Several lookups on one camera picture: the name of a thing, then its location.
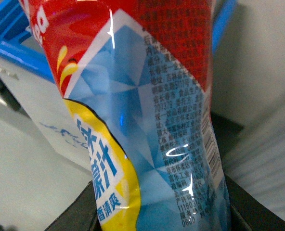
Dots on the white chest freezer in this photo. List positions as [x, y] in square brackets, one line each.
[24, 62]

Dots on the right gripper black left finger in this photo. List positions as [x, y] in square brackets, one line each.
[81, 215]

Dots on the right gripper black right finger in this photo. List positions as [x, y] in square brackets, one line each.
[247, 214]

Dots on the iced tea drink bottle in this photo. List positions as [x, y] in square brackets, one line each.
[145, 178]

